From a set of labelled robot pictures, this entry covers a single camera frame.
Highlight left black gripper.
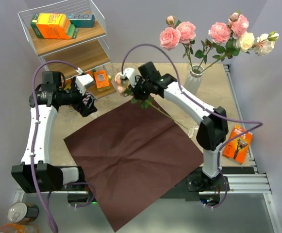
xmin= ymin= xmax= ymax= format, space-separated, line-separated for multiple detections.
xmin=58 ymin=77 xmax=97 ymax=117

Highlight peach pink flower stem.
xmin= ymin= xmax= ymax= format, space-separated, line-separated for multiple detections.
xmin=109 ymin=72 xmax=189 ymax=131

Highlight red wrapping paper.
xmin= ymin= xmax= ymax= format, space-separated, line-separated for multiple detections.
xmin=64 ymin=102 xmax=203 ymax=231

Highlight cream white flower stem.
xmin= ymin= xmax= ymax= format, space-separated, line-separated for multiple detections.
xmin=202 ymin=31 xmax=280 ymax=72

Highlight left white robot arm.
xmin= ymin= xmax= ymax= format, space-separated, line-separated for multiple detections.
xmin=11 ymin=71 xmax=97 ymax=193

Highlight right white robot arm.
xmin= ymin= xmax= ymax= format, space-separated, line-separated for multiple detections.
xmin=121 ymin=62 xmax=228 ymax=191

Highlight white ribbed vase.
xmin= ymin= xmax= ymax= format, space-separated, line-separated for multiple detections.
xmin=183 ymin=65 xmax=204 ymax=95

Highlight purple wavy cloth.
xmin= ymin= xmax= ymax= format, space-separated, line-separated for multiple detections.
xmin=83 ymin=91 xmax=96 ymax=105

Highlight orange blister pack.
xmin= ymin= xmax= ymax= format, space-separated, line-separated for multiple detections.
xmin=94 ymin=70 xmax=110 ymax=91

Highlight orange sponge pack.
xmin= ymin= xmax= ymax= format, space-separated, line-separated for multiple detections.
xmin=30 ymin=13 xmax=78 ymax=39

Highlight teal box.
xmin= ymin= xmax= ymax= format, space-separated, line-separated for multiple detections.
xmin=67 ymin=13 xmax=95 ymax=28

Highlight orange razor package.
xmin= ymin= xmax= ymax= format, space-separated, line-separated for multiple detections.
xmin=222 ymin=132 xmax=253 ymax=165

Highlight metal tin can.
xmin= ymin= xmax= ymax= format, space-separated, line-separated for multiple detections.
xmin=7 ymin=202 xmax=39 ymax=223

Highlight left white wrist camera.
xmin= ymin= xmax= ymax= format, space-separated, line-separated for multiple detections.
xmin=75 ymin=74 xmax=95 ymax=95

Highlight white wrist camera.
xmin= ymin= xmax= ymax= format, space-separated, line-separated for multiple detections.
xmin=75 ymin=74 xmax=95 ymax=95
xmin=120 ymin=68 xmax=141 ymax=88

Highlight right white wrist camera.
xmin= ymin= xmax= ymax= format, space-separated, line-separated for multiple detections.
xmin=120 ymin=68 xmax=141 ymax=88

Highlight white wire wooden shelf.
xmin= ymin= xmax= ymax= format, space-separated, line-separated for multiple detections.
xmin=17 ymin=0 xmax=117 ymax=112

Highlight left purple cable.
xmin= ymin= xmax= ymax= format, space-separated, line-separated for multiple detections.
xmin=31 ymin=60 xmax=97 ymax=233

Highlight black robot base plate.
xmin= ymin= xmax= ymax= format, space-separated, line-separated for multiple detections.
xmin=55 ymin=166 xmax=231 ymax=204

